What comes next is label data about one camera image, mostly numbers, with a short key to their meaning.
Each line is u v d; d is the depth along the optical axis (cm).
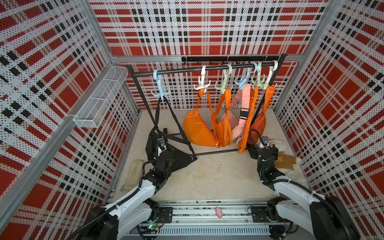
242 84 68
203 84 66
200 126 90
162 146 69
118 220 42
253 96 69
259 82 68
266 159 63
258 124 78
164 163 61
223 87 67
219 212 75
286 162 84
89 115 68
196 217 74
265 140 72
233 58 88
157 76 57
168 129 107
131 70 55
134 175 83
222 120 75
